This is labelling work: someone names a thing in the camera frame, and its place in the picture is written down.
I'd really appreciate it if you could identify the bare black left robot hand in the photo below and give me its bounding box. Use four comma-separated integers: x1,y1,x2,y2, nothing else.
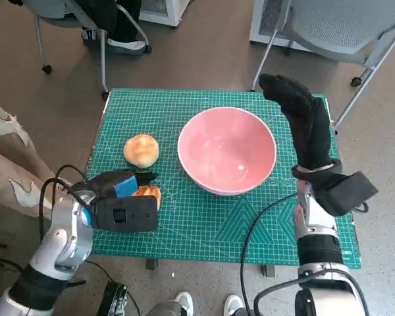
70,169,160,205

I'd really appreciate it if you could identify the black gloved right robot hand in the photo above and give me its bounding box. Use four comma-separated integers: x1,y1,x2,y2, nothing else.
259,73,334,169

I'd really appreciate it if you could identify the braided toy bread loaf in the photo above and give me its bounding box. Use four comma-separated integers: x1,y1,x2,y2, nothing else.
131,184,163,208

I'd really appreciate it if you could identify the round toy bread bun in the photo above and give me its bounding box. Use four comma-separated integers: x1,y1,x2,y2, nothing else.
123,134,161,169

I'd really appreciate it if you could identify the pink bowl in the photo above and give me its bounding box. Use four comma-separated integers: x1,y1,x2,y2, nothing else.
177,107,277,198

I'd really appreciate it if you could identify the person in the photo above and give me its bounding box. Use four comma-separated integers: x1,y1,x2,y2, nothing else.
144,290,264,316
80,0,152,55
0,91,70,218

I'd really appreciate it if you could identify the green cutting mat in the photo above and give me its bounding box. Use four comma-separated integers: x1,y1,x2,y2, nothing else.
85,87,362,270

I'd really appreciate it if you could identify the grey mesh office chair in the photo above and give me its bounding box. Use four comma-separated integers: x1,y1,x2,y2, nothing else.
250,0,395,129

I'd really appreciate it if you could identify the black box device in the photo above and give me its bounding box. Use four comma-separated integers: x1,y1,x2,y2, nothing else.
100,281,129,316

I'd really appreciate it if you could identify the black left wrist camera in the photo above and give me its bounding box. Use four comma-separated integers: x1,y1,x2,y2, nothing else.
91,194,159,232

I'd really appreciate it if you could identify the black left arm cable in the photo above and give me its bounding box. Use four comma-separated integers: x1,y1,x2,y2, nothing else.
38,164,96,231

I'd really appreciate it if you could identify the black right arm loop cable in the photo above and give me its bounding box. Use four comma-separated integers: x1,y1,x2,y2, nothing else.
253,269,371,316

